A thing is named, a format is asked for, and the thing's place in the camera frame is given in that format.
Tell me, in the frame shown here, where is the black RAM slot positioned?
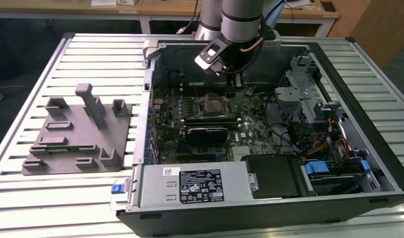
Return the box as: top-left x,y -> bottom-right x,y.
181,83 -> 228,90
181,89 -> 232,96

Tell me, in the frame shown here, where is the grey case handle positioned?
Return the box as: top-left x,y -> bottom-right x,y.
141,40 -> 160,66

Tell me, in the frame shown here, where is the black expansion slot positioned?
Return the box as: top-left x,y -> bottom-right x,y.
177,153 -> 216,161

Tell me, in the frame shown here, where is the CPU with silver top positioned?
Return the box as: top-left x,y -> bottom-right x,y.
203,98 -> 224,114

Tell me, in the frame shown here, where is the grey parts rack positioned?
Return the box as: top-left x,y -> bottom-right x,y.
19,83 -> 133,176

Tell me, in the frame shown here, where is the small silver heatsink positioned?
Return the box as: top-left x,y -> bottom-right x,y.
232,146 -> 252,162

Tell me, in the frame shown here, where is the grey power supply unit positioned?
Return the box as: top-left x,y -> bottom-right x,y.
134,162 -> 255,208

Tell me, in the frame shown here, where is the wooden cabinet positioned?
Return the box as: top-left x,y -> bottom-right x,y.
327,0 -> 404,69

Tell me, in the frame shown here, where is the green RAM stick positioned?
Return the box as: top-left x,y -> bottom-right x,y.
43,146 -> 81,152

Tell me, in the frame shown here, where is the grey cable with plug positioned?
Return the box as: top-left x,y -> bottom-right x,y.
176,0 -> 201,35

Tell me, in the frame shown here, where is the wooden desk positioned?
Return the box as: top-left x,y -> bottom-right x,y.
0,0 -> 340,38

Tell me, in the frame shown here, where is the green motherboard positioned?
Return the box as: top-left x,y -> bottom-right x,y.
149,83 -> 278,166

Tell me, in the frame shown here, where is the coloured wire bundle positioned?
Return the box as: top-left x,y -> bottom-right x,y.
307,118 -> 351,159

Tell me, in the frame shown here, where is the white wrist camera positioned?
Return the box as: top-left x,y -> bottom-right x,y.
193,39 -> 229,75

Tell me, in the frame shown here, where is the metal drive cage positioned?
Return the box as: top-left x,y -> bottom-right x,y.
272,56 -> 326,124

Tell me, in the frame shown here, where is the black open PC case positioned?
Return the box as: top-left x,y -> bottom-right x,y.
114,39 -> 404,236

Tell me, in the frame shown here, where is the black graphics card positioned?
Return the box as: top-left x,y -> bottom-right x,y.
187,126 -> 228,144

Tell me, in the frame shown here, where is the blue disk carrier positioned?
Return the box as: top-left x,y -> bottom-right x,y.
303,161 -> 330,177

